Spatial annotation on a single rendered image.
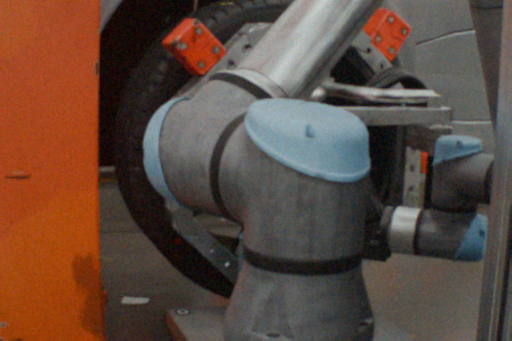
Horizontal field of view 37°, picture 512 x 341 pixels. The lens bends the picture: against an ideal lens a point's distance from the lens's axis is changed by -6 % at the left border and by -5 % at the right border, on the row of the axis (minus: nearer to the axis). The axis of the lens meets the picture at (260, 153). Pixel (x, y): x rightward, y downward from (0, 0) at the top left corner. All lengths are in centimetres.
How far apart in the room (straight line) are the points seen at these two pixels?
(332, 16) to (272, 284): 34
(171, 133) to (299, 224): 19
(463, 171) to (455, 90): 83
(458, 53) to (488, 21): 99
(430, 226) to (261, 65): 47
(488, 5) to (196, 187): 44
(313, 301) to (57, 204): 52
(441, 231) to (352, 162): 52
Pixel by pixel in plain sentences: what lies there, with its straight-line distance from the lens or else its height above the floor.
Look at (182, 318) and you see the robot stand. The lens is 86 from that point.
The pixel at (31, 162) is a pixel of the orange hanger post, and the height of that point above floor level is 93.
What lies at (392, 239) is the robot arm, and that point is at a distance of 125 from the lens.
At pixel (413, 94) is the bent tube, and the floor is 101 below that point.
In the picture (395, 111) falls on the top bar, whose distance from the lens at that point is 145.
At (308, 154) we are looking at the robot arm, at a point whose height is 101.
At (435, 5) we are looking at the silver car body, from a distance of 197.
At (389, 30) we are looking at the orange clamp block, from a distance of 165.
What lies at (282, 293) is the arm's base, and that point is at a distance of 74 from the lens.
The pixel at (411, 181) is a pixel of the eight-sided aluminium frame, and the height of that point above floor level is 80.
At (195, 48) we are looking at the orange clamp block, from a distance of 149.
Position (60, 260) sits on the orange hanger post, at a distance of 118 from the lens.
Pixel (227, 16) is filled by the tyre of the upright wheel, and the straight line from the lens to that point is 160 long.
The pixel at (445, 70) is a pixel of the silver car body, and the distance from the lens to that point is 199.
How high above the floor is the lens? 113
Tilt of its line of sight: 10 degrees down
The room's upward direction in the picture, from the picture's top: 2 degrees clockwise
